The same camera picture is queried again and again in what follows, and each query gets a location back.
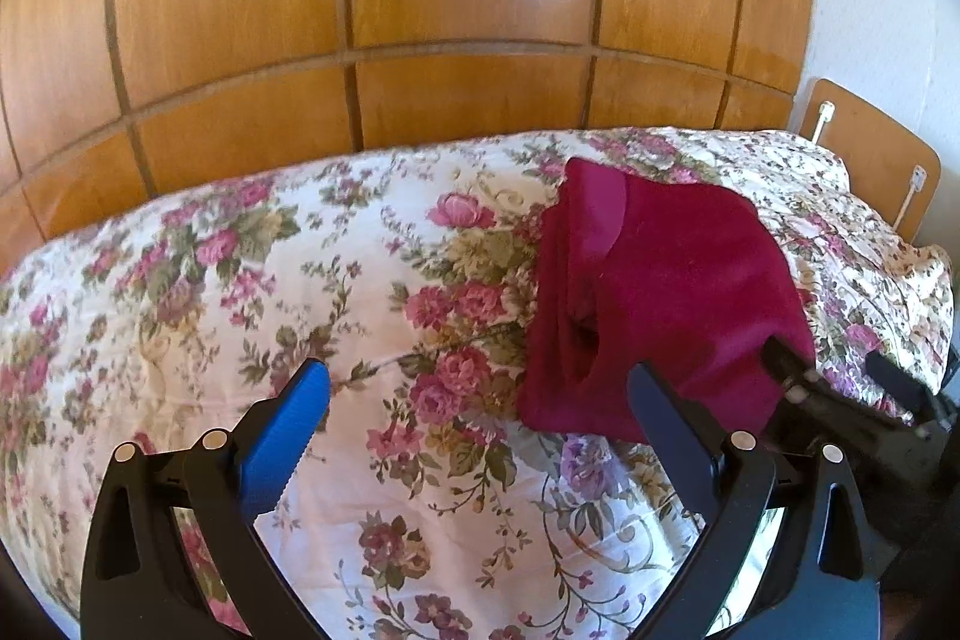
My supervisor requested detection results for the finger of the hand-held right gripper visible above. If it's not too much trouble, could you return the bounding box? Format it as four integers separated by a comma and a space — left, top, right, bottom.
862, 351, 943, 427
761, 340, 826, 405

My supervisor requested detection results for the dark bed frame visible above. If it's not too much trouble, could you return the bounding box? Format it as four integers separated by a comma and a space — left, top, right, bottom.
934, 340, 960, 408

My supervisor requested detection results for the floral bedspread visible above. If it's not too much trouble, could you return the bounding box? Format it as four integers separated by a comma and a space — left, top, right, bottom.
0, 126, 960, 640

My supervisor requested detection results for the wooden headboard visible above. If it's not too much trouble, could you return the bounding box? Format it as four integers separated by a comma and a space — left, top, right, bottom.
791, 77, 942, 247

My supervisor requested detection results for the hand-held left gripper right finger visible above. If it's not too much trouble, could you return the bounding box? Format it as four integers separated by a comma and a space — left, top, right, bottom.
626, 361, 878, 640

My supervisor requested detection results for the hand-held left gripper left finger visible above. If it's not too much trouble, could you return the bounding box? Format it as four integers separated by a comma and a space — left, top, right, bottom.
81, 356, 332, 640

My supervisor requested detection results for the maroon knit garment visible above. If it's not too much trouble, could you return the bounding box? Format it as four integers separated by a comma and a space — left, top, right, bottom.
517, 156, 818, 446

